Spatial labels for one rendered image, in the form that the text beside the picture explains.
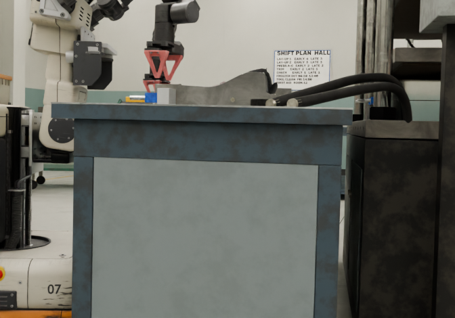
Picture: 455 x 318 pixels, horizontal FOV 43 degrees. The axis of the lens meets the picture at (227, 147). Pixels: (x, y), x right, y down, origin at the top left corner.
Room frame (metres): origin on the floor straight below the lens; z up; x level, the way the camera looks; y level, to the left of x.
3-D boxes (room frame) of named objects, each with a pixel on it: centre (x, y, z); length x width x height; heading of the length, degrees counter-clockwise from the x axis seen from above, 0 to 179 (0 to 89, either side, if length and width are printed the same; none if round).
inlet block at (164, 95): (1.63, 0.22, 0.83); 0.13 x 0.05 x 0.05; 72
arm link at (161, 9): (1.61, 0.18, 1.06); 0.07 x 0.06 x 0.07; 57
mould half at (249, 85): (2.05, -0.01, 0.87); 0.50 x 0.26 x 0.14; 81
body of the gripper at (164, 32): (1.62, 0.18, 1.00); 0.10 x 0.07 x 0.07; 162
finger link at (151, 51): (1.59, 0.19, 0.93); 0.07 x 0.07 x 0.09; 72
